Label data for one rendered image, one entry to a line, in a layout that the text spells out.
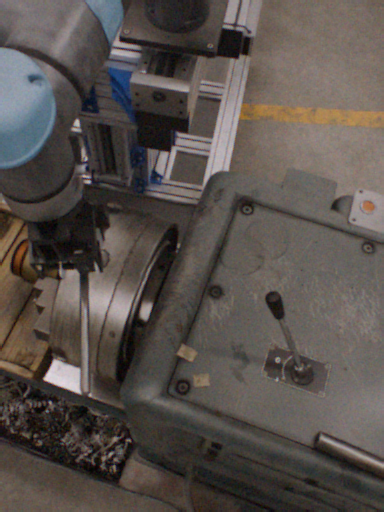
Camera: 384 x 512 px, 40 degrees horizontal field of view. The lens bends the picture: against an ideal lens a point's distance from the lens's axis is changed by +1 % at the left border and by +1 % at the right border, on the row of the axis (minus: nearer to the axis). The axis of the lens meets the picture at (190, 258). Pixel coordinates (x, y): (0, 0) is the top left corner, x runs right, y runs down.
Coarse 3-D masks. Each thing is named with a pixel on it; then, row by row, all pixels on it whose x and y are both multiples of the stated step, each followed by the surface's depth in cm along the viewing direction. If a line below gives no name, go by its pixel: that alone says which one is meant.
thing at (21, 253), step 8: (24, 240) 100; (16, 248) 98; (24, 248) 98; (16, 256) 97; (24, 256) 98; (16, 264) 98; (24, 264) 97; (16, 272) 99; (24, 272) 97; (32, 272) 97; (48, 272) 97; (56, 272) 97; (32, 280) 98
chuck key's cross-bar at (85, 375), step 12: (84, 276) 68; (84, 288) 67; (84, 300) 66; (84, 312) 65; (84, 324) 64; (84, 336) 63; (84, 348) 62; (84, 360) 61; (84, 372) 60; (84, 384) 59
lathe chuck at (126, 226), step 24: (120, 216) 91; (144, 216) 93; (120, 240) 86; (120, 264) 84; (72, 288) 84; (96, 288) 83; (72, 312) 84; (96, 312) 83; (72, 336) 86; (96, 336) 84; (72, 360) 90; (96, 360) 88
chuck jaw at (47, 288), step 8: (40, 280) 96; (48, 280) 97; (56, 280) 97; (40, 288) 95; (48, 288) 96; (56, 288) 96; (40, 296) 94; (48, 296) 95; (40, 304) 94; (48, 304) 94; (40, 312) 96; (48, 312) 93; (40, 320) 92; (48, 320) 92; (40, 328) 91; (48, 328) 91; (40, 336) 93; (48, 336) 91; (56, 352) 92; (64, 352) 91
